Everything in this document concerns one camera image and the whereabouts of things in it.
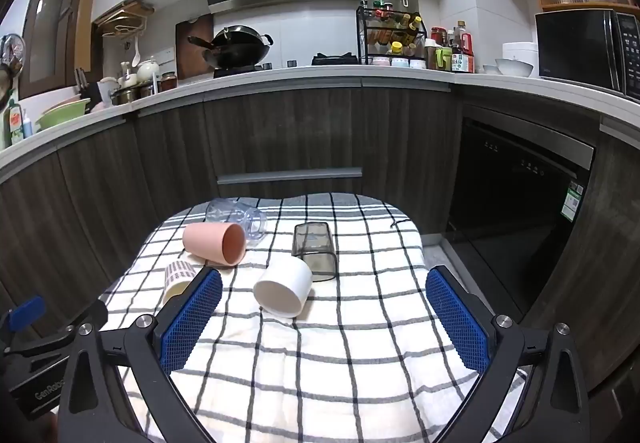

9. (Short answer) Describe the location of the cream striped cup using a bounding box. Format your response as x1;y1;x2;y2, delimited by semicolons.
162;259;201;305

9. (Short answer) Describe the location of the smoky grey transparent cup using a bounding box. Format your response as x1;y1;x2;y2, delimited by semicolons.
291;221;338;283

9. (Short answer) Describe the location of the white rice cooker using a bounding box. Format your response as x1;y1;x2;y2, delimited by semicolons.
501;42;538;68

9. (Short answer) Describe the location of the clear transparent cup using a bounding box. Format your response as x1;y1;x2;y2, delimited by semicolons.
205;198;269;244

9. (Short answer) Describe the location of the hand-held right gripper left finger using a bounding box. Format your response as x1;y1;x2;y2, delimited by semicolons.
56;267;224;443

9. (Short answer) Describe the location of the black microwave oven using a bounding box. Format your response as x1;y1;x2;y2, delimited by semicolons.
535;9;640;101

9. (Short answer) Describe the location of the white cup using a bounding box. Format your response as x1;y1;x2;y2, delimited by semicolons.
253;255;314;319

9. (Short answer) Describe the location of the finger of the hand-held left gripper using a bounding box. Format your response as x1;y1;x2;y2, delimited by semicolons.
4;300;109;365
0;295;47;350

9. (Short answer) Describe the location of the hanging wall rack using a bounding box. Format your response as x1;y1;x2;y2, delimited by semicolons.
95;0;155;41

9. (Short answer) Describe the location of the black spice rack with bottles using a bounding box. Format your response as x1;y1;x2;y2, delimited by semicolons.
356;0;429;68

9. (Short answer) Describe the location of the large white bowl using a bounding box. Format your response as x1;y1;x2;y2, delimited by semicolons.
495;58;534;78

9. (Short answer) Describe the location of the pink cup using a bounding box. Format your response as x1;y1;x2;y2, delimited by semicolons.
182;222;247;269

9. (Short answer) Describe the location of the green plastic basin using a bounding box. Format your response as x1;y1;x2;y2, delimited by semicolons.
37;99;91;131

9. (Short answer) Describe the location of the black wok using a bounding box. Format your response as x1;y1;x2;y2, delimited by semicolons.
188;25;275;70

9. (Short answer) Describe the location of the sauce bottle with red label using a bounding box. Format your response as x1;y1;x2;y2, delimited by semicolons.
451;20;475;74

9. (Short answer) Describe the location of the steel cooking pot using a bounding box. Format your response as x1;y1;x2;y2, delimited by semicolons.
110;83;153;106

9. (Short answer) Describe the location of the green dish soap bottle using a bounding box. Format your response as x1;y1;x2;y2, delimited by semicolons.
4;98;25;146

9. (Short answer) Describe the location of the brown cutting board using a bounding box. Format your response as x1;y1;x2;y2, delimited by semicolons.
175;14;215;81

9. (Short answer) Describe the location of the brown wooden door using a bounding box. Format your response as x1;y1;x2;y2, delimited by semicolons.
20;0;106;98

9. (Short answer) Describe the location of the black built-in dishwasher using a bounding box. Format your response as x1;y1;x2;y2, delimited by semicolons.
446;118;596;319

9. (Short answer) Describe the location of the silver drawer handle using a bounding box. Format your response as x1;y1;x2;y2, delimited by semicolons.
216;167;363;184

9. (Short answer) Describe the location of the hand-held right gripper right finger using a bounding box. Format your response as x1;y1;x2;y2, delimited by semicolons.
425;265;592;443

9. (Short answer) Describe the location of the black knife block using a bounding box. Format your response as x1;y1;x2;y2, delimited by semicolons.
74;68;101;108

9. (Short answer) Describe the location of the gas stove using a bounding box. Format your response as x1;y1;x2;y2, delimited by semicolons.
212;52;361;74

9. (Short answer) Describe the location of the hanging round pot lid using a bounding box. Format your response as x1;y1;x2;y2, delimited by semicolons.
0;34;26;80

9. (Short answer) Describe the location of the black and white checked cloth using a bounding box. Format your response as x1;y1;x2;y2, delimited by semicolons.
97;193;531;443

